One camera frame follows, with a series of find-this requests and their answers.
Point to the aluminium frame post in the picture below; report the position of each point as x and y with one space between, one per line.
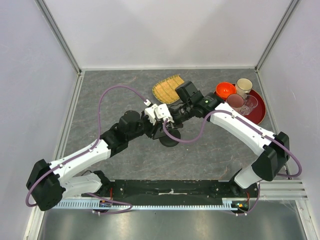
43 7
293 4

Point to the woven bamboo tray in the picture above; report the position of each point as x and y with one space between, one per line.
164 91

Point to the clear glass cup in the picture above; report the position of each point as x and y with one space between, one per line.
250 103

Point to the left aluminium frame post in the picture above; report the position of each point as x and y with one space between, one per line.
43 7

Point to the white ceramic mug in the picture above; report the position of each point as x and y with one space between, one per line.
243 87

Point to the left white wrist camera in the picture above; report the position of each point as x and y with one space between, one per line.
150 111

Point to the pink mug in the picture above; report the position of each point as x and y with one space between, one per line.
235 101

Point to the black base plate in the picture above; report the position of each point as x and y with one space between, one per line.
175 192

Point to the right aluminium frame post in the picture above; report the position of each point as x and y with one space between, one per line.
293 4

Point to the orange bowl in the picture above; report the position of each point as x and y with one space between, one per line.
225 89

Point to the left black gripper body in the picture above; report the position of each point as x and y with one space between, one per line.
147 128

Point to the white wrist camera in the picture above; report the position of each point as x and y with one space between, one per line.
150 111
162 113

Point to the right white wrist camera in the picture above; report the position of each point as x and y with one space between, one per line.
162 113

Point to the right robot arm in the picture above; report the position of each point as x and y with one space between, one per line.
270 148

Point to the black smartphone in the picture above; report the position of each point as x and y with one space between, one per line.
158 131

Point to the black phone stand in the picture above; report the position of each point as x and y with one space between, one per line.
165 140

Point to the red round tray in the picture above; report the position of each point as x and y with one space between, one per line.
258 114

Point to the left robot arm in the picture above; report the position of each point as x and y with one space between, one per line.
47 182

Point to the slotted cable duct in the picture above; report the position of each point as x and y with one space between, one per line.
100 205

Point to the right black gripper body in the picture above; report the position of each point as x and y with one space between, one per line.
180 114

